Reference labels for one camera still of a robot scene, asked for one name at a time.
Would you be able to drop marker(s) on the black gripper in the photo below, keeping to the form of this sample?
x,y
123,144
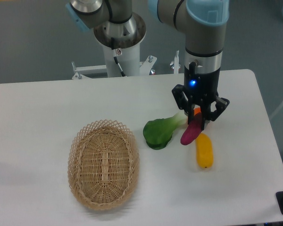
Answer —
x,y
199,88

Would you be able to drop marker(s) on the purple sweet potato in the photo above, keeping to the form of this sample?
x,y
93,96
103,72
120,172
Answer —
x,y
193,130

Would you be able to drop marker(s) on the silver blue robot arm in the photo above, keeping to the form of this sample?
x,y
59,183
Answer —
x,y
203,22

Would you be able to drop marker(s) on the woven wicker basket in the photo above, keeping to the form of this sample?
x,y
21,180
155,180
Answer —
x,y
103,165

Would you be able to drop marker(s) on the orange carrot toy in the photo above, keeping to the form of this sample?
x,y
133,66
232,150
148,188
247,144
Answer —
x,y
197,110

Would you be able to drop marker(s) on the green bok choy toy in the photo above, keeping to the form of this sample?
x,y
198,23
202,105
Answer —
x,y
157,133

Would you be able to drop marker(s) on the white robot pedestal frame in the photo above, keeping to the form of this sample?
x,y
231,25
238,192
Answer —
x,y
119,62

